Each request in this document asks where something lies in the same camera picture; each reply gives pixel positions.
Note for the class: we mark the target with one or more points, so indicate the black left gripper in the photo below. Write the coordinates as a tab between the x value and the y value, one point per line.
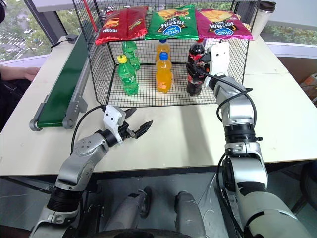
126	131

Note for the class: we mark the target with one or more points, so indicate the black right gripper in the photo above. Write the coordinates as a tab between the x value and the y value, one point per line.
206	59

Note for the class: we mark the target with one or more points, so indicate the cola bottle red label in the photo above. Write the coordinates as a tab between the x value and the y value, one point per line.
194	85
195	50

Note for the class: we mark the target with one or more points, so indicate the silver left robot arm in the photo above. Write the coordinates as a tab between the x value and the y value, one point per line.
74	163

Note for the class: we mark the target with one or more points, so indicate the person's bare forearm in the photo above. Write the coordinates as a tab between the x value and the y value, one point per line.
7	73

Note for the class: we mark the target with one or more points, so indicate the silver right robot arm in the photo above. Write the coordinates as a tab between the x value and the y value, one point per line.
245	168

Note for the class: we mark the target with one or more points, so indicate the person's bare hand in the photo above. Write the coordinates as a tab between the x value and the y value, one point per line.
28	73

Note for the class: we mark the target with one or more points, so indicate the orange soda bottle blue cap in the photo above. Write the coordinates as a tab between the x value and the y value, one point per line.
162	48
164	77

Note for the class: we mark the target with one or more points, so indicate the green soda bottle yellow cap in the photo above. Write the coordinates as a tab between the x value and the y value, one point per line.
127	78

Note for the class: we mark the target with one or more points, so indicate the magenta chips bag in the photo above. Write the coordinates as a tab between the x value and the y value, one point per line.
223	23

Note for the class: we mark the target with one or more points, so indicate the green chips bag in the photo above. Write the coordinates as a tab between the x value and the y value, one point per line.
172	23

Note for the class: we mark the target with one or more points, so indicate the white tumbler dark lid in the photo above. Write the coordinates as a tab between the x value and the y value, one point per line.
262	22

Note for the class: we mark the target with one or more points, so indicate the red chips bag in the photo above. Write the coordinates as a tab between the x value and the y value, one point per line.
123	24

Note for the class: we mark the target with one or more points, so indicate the grey left robot leg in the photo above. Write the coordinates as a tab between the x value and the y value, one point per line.
128	210

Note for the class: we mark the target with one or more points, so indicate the grey robot leg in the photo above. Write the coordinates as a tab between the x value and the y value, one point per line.
189	215
128	210

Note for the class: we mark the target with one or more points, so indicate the black power adapter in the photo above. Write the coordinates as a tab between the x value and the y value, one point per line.
72	38

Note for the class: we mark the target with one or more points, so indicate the grey right robot leg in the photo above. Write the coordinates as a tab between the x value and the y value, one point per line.
189	215

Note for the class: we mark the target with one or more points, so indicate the red plastic strip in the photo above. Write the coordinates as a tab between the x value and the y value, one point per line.
89	15

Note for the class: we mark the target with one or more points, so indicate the person's black clothing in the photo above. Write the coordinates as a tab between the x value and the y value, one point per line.
11	99

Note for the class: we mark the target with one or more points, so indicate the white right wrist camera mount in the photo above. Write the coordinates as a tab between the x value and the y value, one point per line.
220	58

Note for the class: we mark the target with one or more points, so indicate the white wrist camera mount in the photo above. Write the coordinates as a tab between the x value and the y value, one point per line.
112	116
220	58

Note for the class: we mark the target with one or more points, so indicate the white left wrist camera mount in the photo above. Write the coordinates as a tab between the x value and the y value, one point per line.
112	116

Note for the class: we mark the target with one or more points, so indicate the green conveyor belt grey frame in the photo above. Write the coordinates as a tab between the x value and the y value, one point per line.
64	81

